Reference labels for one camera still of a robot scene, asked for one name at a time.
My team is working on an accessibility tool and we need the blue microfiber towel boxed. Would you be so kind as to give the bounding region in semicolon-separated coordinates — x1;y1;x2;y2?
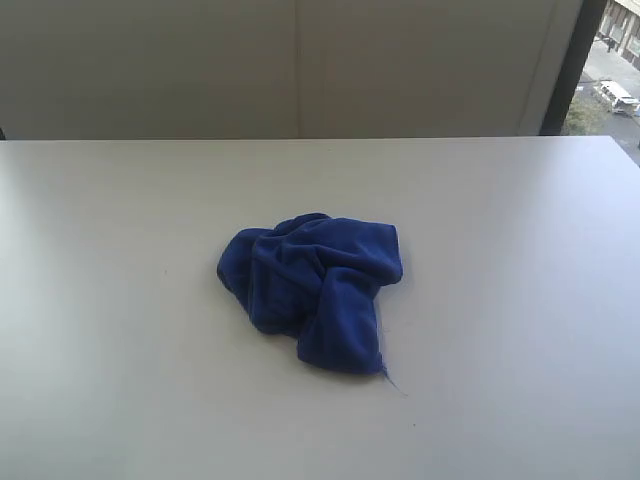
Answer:
216;213;403;376

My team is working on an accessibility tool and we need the dark window frame post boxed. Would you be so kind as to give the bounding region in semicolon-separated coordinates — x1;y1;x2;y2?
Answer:
539;0;607;136

